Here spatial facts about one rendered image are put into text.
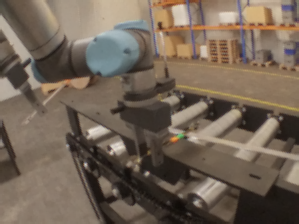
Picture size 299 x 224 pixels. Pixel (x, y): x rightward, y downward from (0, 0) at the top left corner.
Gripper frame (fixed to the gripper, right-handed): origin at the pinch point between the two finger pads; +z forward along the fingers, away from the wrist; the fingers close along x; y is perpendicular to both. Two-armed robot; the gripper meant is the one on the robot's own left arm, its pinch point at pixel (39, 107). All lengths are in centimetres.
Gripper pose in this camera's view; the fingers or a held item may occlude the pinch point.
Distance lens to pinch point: 59.1
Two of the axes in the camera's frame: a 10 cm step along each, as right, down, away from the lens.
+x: -5.8, -0.8, 8.1
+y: 6.4, -6.6, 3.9
